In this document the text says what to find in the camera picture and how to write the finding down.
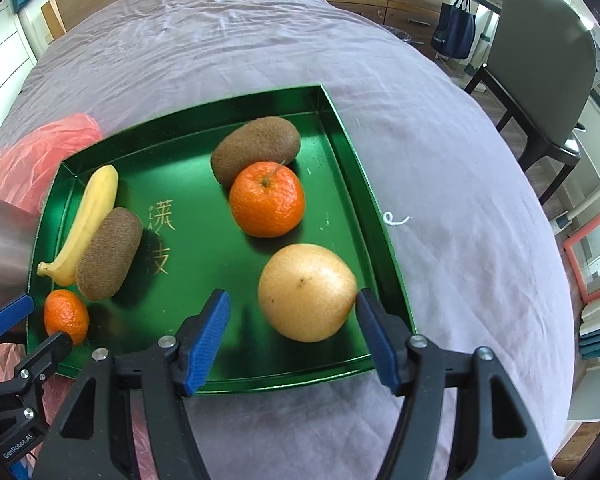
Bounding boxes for red framed panel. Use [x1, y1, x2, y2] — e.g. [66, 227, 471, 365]
[562, 197, 600, 306]

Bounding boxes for large orange with stem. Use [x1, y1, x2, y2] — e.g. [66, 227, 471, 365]
[229, 160, 307, 238]

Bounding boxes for small orange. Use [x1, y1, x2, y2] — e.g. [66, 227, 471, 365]
[43, 289, 90, 347]

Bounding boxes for teal and white stacked panels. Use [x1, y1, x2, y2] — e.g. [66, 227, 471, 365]
[577, 300, 600, 361]

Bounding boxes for white wardrobe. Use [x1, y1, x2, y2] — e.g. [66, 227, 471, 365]
[0, 5, 36, 126]

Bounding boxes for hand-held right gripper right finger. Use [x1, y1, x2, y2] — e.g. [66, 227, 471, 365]
[355, 287, 555, 480]

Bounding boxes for grey chair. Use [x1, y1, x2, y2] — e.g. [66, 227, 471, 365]
[464, 0, 598, 206]

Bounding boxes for green metal tray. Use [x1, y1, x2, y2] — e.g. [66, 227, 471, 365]
[25, 84, 418, 396]

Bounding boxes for brown kiwi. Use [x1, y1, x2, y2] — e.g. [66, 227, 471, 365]
[211, 116, 301, 188]
[76, 207, 144, 302]

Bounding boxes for yellow banana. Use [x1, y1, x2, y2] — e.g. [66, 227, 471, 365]
[36, 165, 119, 288]

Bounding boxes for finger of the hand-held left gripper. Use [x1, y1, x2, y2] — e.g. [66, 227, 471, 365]
[0, 294, 36, 361]
[0, 331, 74, 398]

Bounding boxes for dark blue tote bag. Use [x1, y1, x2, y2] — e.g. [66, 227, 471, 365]
[431, 0, 477, 60]

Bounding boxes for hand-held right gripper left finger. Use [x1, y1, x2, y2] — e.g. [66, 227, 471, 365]
[30, 288, 232, 480]

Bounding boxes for round yellow pear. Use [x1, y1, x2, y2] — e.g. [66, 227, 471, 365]
[258, 243, 358, 343]

